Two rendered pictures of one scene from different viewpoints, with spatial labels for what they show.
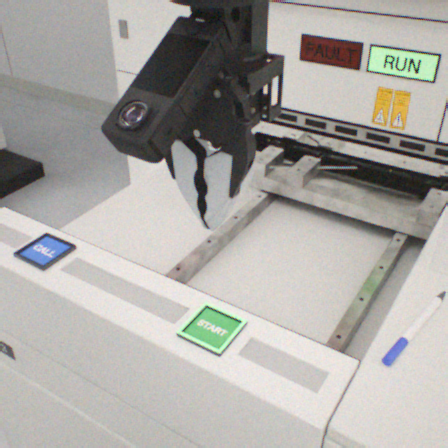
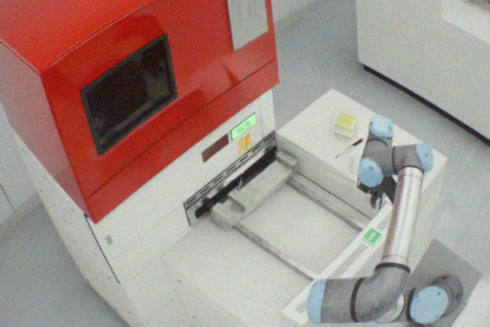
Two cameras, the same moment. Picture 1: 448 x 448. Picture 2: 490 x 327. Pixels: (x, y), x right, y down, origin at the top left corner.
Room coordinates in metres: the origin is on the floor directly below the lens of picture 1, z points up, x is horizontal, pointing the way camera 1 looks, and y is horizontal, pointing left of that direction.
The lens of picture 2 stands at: (0.44, 1.15, 2.49)
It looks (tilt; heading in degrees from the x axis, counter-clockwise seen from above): 46 degrees down; 288
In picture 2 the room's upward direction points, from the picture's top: 8 degrees counter-clockwise
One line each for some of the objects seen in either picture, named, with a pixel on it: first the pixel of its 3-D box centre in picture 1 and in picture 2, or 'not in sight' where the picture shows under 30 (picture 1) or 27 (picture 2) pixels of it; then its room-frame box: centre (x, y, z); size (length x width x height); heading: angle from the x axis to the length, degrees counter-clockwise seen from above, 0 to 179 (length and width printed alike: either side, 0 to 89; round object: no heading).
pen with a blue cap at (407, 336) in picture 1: (417, 324); not in sight; (0.40, -0.20, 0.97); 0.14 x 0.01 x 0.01; 138
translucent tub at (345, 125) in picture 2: not in sight; (346, 126); (0.54, -0.45, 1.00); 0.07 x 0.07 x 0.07; 73
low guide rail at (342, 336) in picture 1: (370, 290); (322, 202); (0.61, -0.22, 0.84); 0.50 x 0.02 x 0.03; 148
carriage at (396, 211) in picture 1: (339, 195); (256, 192); (0.85, -0.21, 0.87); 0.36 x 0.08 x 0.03; 58
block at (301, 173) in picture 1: (303, 171); (240, 200); (0.89, -0.15, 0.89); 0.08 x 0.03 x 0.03; 148
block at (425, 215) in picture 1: (433, 206); (287, 160); (0.76, -0.35, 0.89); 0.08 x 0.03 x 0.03; 148
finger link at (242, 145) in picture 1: (227, 146); not in sight; (0.39, 0.00, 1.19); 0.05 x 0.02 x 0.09; 58
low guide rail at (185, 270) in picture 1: (223, 236); (270, 249); (0.76, 0.01, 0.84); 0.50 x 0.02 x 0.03; 148
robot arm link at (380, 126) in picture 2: not in sight; (380, 137); (0.42, 0.01, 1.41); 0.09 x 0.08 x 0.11; 80
